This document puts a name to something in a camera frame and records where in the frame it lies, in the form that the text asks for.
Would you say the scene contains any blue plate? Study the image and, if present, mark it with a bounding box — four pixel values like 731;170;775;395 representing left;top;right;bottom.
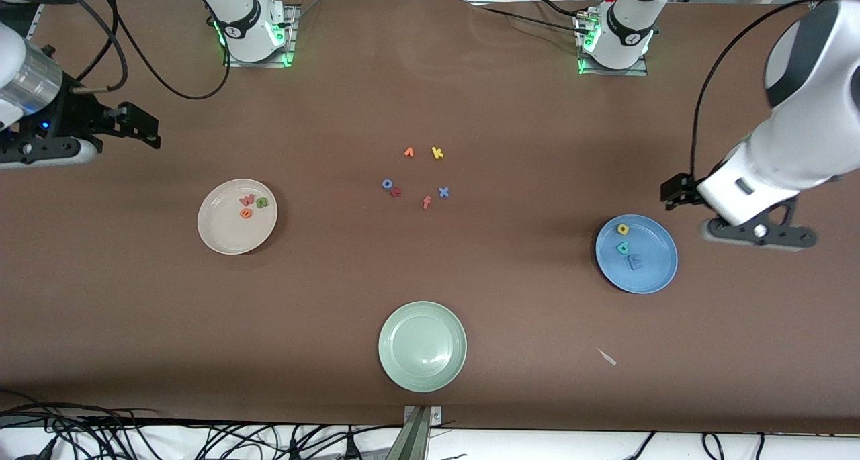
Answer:
595;214;679;295

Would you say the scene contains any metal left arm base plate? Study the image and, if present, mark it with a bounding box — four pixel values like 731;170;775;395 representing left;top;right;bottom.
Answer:
576;13;650;77

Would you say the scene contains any brown table cover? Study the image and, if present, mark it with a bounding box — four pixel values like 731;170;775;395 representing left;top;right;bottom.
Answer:
0;0;860;434

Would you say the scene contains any black cable tangle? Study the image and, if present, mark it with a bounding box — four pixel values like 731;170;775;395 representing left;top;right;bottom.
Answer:
0;389;404;460

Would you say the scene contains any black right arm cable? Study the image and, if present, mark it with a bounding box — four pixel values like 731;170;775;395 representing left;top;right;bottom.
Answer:
60;0;232;101

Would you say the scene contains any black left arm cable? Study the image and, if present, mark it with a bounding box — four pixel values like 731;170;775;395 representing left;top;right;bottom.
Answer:
689;0;834;179

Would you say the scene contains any short black table cable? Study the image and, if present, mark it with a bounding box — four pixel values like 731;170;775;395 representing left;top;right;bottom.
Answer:
527;0;589;19

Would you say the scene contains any long black table cable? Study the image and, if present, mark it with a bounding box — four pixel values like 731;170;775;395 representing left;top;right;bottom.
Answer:
468;3;585;32

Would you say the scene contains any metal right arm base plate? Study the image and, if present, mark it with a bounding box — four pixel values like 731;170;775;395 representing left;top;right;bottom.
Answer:
224;5;298;68

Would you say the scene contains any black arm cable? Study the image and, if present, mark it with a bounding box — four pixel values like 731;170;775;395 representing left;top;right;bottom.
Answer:
60;0;232;101
689;0;834;179

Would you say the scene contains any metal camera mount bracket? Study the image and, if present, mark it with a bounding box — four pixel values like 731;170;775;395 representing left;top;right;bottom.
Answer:
386;405;444;460

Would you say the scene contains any beige plate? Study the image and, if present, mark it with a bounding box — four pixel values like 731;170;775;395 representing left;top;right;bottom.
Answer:
197;179;279;256

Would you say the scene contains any green plate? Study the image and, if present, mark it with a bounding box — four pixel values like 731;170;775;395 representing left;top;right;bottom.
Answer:
378;301;468;394

